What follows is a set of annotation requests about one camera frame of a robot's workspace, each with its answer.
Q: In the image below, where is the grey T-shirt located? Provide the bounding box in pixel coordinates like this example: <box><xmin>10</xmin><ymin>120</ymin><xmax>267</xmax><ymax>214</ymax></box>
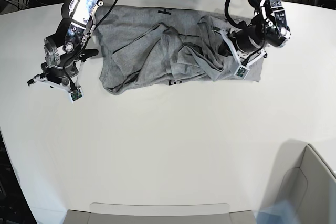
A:
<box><xmin>92</xmin><ymin>5</ymin><xmax>266</xmax><ymax>96</ymax></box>

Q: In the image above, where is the blue translucent object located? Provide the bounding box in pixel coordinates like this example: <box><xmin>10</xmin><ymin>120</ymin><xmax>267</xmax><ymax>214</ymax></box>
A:
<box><xmin>255</xmin><ymin>200</ymin><xmax>300</xmax><ymax>224</ymax></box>

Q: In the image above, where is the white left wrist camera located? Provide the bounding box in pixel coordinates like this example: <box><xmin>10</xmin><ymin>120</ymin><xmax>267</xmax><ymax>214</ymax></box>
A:
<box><xmin>234</xmin><ymin>65</ymin><xmax>250</xmax><ymax>80</ymax></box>

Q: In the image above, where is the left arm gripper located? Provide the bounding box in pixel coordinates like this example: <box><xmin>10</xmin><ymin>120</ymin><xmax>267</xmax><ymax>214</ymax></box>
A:
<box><xmin>214</xmin><ymin>26</ymin><xmax>266</xmax><ymax>68</ymax></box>

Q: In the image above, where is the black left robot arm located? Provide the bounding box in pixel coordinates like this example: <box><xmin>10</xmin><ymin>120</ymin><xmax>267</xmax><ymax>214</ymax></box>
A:
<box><xmin>214</xmin><ymin>0</ymin><xmax>291</xmax><ymax>75</ymax></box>

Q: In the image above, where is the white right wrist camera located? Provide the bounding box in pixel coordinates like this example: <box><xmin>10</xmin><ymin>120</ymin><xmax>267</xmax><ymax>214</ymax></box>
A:
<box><xmin>68</xmin><ymin>89</ymin><xmax>82</xmax><ymax>103</ymax></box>

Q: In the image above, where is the beige storage bin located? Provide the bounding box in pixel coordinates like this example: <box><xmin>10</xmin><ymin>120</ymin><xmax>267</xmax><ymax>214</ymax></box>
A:
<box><xmin>276</xmin><ymin>145</ymin><xmax>335</xmax><ymax>223</ymax></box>

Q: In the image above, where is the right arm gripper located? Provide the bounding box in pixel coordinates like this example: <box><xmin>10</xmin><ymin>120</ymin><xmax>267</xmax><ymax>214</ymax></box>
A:
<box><xmin>27</xmin><ymin>49</ymin><xmax>99</xmax><ymax>94</ymax></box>

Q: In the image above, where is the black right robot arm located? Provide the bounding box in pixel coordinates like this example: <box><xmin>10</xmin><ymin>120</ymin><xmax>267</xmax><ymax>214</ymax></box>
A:
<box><xmin>27</xmin><ymin>0</ymin><xmax>104</xmax><ymax>101</ymax></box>

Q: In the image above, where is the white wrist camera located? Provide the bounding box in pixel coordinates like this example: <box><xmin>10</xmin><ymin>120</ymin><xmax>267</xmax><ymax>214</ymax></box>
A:
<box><xmin>68</xmin><ymin>89</ymin><xmax>82</xmax><ymax>103</ymax></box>
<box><xmin>234</xmin><ymin>65</ymin><xmax>250</xmax><ymax>80</ymax></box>

